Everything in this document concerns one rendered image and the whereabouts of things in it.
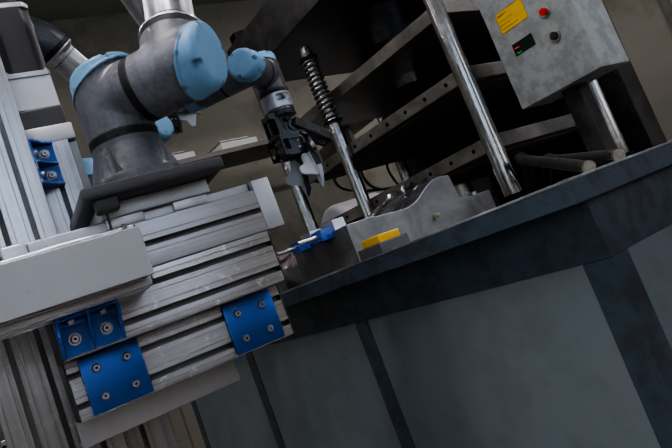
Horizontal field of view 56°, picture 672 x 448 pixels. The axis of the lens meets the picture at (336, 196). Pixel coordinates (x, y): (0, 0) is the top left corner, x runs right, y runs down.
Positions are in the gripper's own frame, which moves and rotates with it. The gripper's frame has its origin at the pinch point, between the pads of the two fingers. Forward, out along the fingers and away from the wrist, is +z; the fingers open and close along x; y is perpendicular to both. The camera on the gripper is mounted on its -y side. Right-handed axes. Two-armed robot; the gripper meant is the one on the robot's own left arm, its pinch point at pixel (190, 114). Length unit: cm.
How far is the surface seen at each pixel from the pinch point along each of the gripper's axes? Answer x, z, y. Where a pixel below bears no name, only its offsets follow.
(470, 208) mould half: 82, 10, 52
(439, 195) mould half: 78, 1, 47
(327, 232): 62, -27, 49
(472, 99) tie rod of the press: 77, 46, 19
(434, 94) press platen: 59, 59, 11
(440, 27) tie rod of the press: 73, 46, -6
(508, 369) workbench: 102, -41, 80
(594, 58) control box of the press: 115, 46, 20
